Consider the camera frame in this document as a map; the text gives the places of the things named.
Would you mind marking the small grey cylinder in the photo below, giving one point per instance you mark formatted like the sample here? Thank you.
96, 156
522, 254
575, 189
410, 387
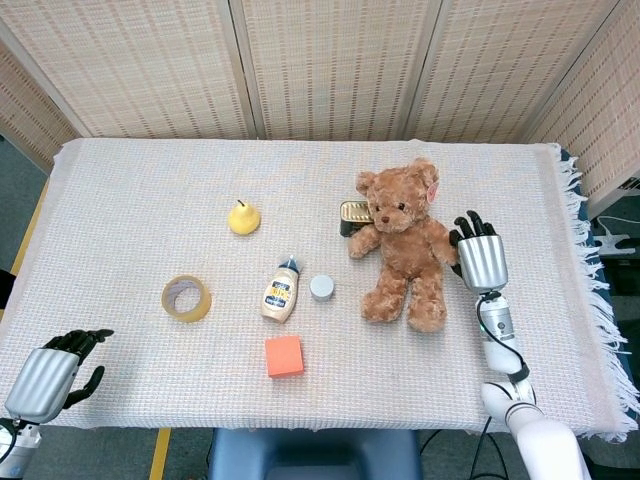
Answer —
321, 287

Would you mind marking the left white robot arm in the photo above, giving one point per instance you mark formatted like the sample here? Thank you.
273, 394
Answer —
15, 445

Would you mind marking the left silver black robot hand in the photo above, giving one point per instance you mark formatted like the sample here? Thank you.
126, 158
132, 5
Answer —
42, 385

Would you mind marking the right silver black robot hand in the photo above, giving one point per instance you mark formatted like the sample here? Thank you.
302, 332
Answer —
480, 260

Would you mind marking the yellow tape roll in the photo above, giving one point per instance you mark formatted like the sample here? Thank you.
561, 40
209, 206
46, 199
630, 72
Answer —
186, 298

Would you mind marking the bamboo folding screen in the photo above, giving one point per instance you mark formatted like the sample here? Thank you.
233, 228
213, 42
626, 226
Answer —
320, 65

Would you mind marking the white stand base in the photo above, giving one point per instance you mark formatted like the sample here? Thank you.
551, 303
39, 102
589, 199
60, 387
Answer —
612, 240

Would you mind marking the dark gold-lidded tin can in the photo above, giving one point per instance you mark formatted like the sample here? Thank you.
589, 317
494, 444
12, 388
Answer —
352, 215

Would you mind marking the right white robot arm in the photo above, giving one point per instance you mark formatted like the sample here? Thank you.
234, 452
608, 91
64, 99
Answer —
515, 380

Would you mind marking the brown teddy bear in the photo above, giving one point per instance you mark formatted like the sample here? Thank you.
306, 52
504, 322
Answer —
405, 245

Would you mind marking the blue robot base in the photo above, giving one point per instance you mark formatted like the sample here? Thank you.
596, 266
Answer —
312, 455

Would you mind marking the orange cube block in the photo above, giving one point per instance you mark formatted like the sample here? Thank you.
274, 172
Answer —
285, 356

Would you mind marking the white fringed woven tablecloth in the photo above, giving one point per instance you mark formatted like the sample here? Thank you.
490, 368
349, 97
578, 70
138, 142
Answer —
150, 210

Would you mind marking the yellow pear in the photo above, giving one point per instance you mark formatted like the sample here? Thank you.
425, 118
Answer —
243, 217

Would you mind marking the beige squeeze bottle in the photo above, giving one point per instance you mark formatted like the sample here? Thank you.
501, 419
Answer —
280, 295

